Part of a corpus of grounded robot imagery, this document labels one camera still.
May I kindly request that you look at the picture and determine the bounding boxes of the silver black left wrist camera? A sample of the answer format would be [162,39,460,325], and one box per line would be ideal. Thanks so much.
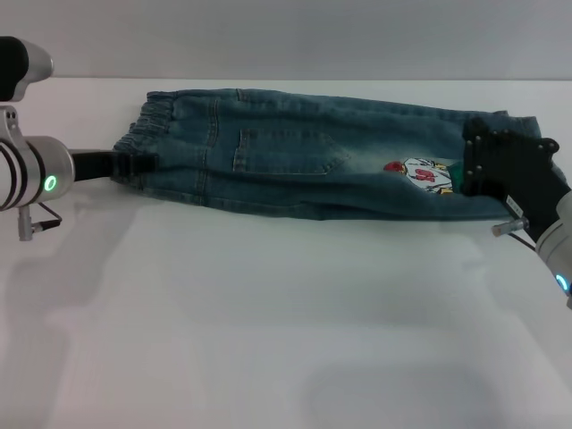
[0,35,55,105]

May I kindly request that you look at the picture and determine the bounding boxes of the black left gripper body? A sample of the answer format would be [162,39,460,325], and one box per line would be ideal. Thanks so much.
[70,150,122,182]

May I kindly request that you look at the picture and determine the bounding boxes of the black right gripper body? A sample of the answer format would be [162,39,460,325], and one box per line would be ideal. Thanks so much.
[471,127,572,236]

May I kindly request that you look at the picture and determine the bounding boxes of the blue denim jeans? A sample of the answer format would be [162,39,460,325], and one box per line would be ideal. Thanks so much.
[111,88,544,223]

